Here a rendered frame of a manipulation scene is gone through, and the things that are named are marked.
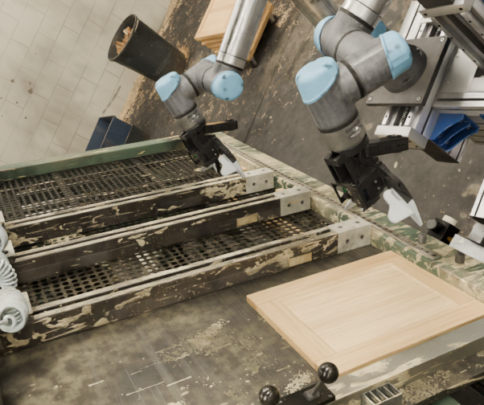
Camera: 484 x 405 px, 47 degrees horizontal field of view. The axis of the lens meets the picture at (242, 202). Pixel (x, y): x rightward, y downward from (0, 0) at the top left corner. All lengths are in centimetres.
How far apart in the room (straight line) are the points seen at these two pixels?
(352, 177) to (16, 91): 560
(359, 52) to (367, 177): 22
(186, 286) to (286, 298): 27
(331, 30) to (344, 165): 25
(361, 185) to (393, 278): 61
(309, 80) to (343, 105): 7
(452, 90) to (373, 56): 83
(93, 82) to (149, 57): 115
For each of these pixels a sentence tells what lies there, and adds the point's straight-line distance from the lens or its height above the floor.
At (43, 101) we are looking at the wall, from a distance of 648.
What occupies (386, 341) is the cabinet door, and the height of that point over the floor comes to 114.
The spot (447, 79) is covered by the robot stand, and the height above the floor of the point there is 95.
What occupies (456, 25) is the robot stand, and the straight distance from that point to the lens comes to 163.
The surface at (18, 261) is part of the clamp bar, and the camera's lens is 172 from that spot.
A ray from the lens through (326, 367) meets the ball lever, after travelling 103.
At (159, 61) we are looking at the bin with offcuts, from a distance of 572.
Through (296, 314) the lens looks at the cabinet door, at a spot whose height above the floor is 123.
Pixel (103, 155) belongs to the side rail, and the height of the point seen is 131.
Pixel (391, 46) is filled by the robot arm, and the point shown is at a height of 160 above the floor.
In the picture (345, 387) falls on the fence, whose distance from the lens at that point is 118.
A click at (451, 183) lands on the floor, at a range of 286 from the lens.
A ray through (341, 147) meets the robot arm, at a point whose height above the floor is 157.
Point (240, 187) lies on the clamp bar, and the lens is 217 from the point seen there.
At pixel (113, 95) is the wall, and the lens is 671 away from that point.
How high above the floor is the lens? 220
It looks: 34 degrees down
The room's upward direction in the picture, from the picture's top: 63 degrees counter-clockwise
